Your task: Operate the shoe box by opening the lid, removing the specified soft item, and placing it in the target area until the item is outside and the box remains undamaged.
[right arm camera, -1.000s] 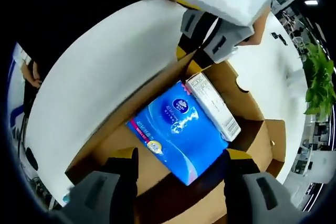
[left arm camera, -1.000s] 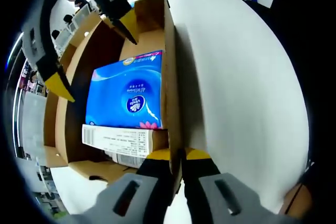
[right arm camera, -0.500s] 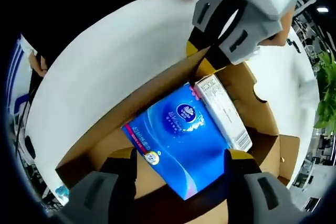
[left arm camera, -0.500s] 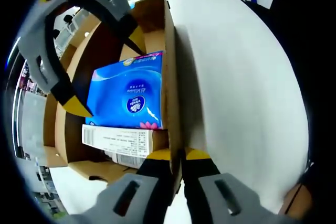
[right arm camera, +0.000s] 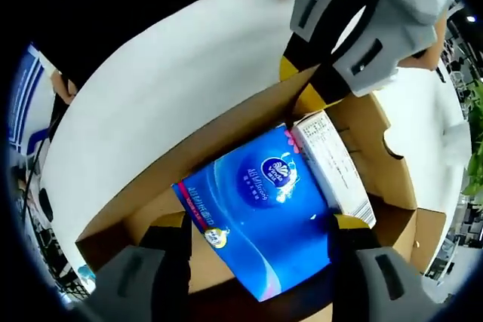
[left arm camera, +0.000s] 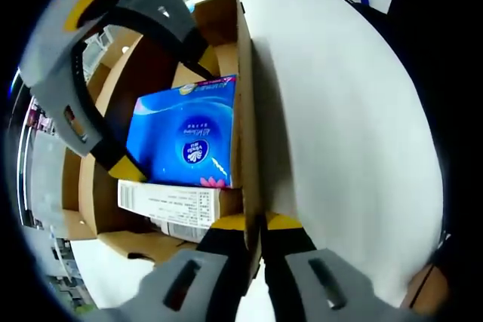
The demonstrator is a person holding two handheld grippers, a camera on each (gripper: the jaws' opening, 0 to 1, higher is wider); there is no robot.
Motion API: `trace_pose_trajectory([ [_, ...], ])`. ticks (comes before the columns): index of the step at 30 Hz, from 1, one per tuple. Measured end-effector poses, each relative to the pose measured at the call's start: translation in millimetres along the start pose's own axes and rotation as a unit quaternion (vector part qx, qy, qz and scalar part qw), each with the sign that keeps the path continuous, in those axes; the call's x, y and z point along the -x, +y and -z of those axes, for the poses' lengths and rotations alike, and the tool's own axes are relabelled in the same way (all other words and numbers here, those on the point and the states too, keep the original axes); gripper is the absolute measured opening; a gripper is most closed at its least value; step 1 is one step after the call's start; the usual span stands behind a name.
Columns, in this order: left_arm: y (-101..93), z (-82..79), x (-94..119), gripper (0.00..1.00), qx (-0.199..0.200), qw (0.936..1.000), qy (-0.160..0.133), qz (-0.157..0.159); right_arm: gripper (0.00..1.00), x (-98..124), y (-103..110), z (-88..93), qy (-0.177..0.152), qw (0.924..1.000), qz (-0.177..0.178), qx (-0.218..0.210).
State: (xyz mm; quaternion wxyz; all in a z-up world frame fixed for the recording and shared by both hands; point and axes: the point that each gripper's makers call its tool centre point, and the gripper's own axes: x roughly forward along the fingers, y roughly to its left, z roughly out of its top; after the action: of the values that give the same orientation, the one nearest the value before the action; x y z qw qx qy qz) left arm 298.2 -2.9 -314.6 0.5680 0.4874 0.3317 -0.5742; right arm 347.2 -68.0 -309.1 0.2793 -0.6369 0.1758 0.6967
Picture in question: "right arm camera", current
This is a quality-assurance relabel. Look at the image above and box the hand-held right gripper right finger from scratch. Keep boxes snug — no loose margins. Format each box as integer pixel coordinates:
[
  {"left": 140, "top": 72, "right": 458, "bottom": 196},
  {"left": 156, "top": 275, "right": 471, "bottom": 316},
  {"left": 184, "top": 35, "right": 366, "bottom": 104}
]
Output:
[{"left": 327, "top": 213, "right": 429, "bottom": 322}]

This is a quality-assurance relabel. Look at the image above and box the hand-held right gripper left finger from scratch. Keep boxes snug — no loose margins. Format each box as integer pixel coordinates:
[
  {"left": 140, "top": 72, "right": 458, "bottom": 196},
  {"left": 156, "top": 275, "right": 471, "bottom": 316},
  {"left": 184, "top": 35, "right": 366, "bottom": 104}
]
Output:
[{"left": 86, "top": 213, "right": 195, "bottom": 322}]

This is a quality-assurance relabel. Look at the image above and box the brown cardboard shoe box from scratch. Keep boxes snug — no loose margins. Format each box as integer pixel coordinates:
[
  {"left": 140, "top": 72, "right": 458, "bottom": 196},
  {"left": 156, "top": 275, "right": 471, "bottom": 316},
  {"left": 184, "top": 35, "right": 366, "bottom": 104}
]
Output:
[{"left": 74, "top": 63, "right": 448, "bottom": 322}]

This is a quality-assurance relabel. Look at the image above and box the white toothpaste box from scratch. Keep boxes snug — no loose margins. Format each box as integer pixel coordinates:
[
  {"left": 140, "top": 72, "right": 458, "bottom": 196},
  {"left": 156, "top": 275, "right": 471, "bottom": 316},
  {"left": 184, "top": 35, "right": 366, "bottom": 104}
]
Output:
[{"left": 290, "top": 109, "right": 377, "bottom": 229}]

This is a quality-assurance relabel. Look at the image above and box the blue soft tissue pack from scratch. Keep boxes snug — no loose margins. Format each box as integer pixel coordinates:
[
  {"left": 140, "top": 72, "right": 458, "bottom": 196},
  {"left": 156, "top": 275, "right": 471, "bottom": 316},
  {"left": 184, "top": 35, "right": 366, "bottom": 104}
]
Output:
[{"left": 171, "top": 121, "right": 335, "bottom": 304}]

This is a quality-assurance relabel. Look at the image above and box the person's left hand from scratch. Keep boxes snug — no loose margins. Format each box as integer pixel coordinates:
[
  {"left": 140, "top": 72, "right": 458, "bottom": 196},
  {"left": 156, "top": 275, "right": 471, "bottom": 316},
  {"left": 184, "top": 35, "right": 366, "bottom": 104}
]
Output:
[{"left": 411, "top": 20, "right": 450, "bottom": 72}]

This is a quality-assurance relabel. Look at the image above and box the green potted plant white pot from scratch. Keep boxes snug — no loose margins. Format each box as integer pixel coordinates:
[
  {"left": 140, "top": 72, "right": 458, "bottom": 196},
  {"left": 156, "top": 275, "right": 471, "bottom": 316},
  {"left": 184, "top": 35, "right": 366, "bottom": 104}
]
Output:
[{"left": 441, "top": 80, "right": 483, "bottom": 198}]

